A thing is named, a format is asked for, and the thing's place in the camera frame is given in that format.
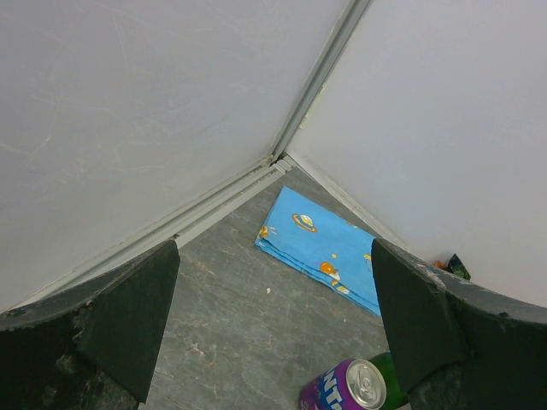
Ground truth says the green glass bottle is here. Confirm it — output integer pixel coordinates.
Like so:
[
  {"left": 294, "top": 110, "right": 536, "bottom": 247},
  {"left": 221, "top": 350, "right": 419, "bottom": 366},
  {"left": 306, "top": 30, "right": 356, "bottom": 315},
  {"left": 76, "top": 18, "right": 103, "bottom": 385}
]
[{"left": 369, "top": 352, "right": 409, "bottom": 410}]

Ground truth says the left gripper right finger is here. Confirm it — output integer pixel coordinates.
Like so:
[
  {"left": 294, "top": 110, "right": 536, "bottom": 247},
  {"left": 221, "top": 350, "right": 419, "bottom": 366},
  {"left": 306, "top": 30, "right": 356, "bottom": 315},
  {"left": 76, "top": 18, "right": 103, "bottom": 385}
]
[{"left": 372, "top": 239, "right": 546, "bottom": 409}]

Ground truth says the aluminium corner frame post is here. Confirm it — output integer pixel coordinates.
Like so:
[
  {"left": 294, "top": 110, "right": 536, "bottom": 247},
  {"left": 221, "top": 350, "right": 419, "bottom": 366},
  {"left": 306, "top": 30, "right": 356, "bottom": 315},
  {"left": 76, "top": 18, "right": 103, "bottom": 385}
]
[{"left": 267, "top": 0, "right": 372, "bottom": 164}]

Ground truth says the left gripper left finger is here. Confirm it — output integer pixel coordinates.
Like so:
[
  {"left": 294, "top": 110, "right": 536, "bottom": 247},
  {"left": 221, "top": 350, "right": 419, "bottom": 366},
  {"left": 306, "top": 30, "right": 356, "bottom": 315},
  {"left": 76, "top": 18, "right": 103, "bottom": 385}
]
[{"left": 1, "top": 240, "right": 180, "bottom": 409}]

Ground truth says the purple Fanta can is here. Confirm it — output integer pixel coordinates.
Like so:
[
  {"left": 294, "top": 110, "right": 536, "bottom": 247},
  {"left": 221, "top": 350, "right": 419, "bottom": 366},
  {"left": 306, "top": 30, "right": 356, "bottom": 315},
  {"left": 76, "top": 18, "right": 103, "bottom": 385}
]
[{"left": 298, "top": 359, "right": 387, "bottom": 410}]

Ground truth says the blue printed cloth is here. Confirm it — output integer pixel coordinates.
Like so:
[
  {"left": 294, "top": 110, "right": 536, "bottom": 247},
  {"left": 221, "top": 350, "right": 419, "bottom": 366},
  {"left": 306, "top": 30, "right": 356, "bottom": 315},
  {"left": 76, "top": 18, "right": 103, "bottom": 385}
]
[{"left": 255, "top": 186, "right": 380, "bottom": 315}]

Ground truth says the rolled tie dark green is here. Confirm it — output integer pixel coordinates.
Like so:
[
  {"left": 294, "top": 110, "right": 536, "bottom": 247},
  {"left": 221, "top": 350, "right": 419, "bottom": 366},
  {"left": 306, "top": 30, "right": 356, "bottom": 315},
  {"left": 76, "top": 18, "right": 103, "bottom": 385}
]
[{"left": 445, "top": 254, "right": 471, "bottom": 281}]

